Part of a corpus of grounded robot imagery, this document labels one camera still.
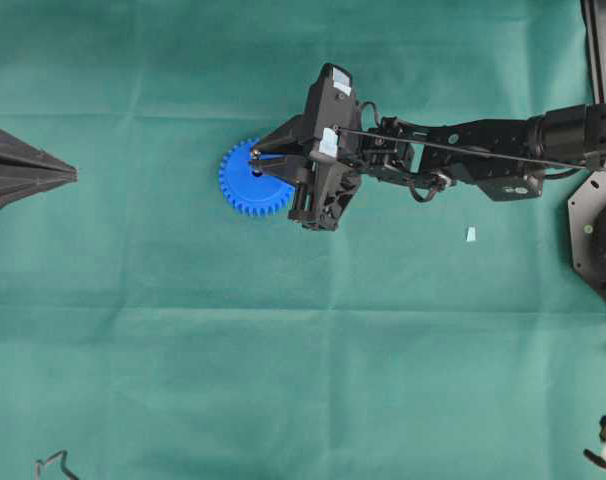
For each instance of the small white paper scrap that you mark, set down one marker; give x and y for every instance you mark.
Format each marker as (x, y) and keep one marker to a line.
(471, 234)

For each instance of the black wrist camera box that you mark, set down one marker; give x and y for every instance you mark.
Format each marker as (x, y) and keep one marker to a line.
(331, 106)

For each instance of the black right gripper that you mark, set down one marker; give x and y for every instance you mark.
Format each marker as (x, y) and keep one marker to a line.
(320, 169)

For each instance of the black frame top right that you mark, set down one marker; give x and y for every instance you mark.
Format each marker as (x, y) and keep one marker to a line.
(594, 16)

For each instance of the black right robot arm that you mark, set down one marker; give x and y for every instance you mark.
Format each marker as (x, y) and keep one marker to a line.
(507, 160)

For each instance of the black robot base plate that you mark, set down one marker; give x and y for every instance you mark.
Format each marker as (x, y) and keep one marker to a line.
(587, 226)

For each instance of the green table cloth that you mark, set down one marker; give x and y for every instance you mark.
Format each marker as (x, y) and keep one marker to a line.
(154, 333)

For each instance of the blue plastic gear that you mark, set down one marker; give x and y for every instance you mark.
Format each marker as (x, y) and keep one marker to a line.
(249, 192)

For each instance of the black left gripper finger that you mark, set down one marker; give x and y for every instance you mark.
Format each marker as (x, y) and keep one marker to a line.
(26, 170)

